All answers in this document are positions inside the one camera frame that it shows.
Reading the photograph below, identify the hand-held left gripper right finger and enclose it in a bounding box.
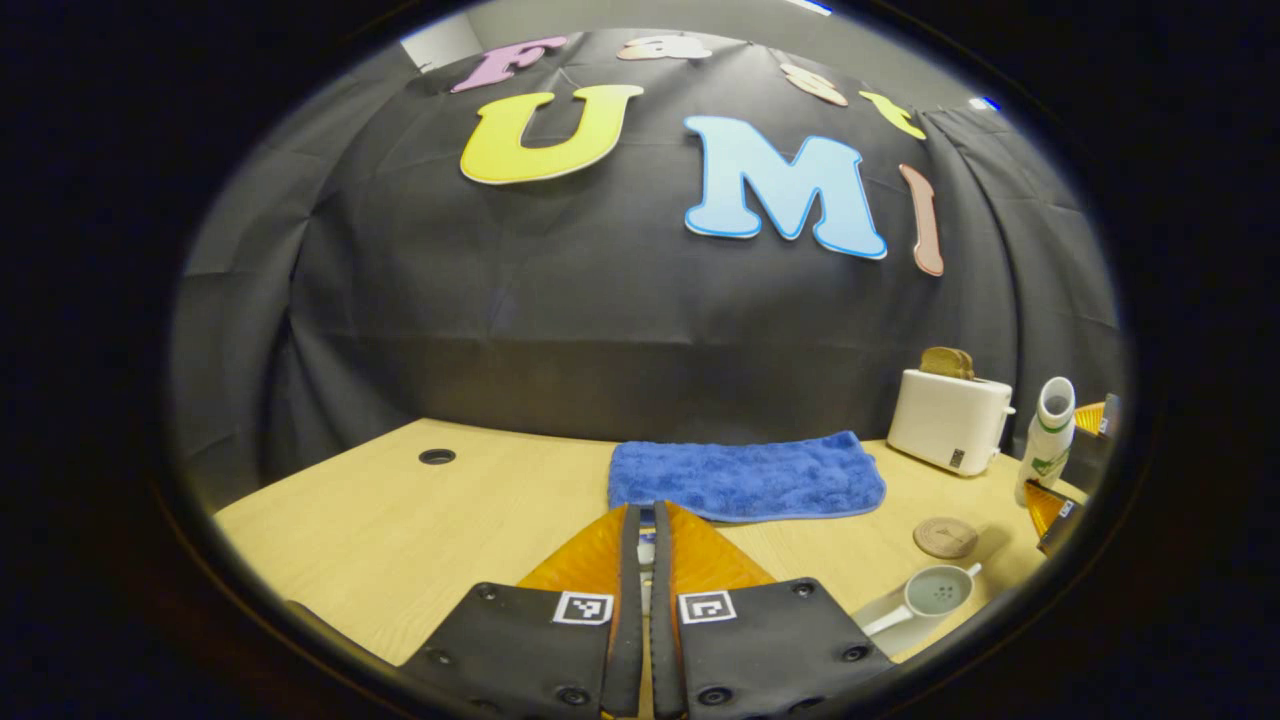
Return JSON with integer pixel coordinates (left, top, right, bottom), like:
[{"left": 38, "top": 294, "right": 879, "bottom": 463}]
[{"left": 649, "top": 500, "right": 897, "bottom": 720}]

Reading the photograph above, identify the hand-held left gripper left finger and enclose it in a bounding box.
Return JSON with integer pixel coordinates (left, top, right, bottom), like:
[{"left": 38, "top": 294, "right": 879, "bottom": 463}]
[{"left": 398, "top": 503, "right": 644, "bottom": 720}]

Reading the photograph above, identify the white green water bottle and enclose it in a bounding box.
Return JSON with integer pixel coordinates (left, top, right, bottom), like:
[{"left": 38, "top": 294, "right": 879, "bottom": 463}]
[{"left": 1015, "top": 377, "right": 1077, "bottom": 508}]

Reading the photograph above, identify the round cork coaster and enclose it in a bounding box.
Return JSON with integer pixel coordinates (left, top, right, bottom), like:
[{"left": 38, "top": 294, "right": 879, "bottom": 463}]
[{"left": 913, "top": 516, "right": 980, "bottom": 560}]

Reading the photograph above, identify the white teacup with spout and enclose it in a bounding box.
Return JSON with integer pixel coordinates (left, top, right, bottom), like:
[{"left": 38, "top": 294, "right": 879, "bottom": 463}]
[{"left": 855, "top": 562, "right": 984, "bottom": 659}]

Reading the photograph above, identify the white toaster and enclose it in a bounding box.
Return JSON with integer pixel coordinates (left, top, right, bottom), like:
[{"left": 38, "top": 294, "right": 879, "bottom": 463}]
[{"left": 887, "top": 368, "right": 1017, "bottom": 477}]

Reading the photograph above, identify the blue towel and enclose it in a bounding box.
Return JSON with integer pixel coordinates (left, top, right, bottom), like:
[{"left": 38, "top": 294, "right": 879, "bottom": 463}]
[{"left": 608, "top": 431, "right": 888, "bottom": 524}]

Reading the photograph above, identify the brown toast slice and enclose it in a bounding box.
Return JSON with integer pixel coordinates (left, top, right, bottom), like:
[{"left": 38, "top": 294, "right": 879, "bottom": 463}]
[{"left": 920, "top": 346, "right": 976, "bottom": 381}]

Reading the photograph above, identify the black backdrop cloth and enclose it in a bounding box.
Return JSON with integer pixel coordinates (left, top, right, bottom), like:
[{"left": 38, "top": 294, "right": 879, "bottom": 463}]
[{"left": 170, "top": 28, "right": 1126, "bottom": 491}]

